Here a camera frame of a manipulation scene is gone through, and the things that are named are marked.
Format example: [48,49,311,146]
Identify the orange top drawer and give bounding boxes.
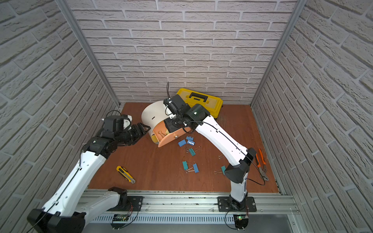
[151,120,191,148]

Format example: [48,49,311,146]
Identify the round white drawer cabinet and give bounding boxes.
[141,101,175,136]

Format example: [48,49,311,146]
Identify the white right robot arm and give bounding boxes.
[165,103,256,211]

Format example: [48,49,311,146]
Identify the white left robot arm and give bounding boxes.
[27,115,151,233]

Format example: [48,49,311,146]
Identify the blue binder clip left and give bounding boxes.
[178,140,186,147]

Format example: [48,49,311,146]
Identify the blue binder clip shiny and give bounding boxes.
[187,140,195,146]

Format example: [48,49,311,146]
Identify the blue binder clip lower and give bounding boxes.
[186,164,199,173]

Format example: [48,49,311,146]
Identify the yellow black toolbox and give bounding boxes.
[177,88,223,118]

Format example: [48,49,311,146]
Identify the yellow utility knife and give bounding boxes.
[116,166,136,184]

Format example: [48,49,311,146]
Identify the left circuit board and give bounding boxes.
[111,214,131,230]

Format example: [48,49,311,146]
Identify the circuit board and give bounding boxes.
[233,215,249,230]
[111,214,131,230]

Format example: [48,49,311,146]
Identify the right circuit board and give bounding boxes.
[233,215,249,230]

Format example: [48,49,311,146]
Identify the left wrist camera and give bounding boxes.
[103,115,132,133]

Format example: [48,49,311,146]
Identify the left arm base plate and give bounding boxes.
[108,196,144,212]

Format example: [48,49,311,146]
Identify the aluminium rail frame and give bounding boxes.
[78,189,301,228]

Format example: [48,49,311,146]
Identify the orange handled pliers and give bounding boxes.
[255,149,269,181]

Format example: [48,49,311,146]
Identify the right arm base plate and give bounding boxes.
[217,196,257,212]

